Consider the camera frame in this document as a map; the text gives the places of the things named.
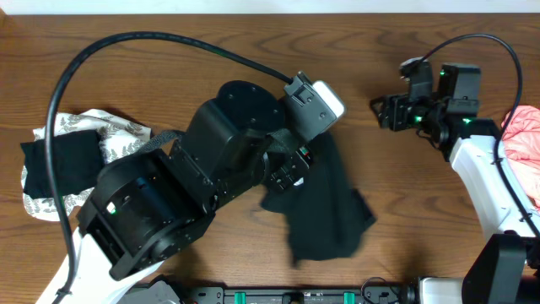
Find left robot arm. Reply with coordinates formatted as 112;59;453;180
40;79;342;303

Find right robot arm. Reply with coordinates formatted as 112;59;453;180
370;58;539;303

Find folded black cloth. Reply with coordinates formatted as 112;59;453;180
20;130;104;199

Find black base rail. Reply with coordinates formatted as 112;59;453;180
126;274;423;304

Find white fern-print cloth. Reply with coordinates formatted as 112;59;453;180
23;109;152;222

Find black t-shirt with logo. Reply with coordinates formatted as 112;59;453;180
261;133;376;268

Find pink crumpled cloth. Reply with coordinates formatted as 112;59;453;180
502;106;540;209

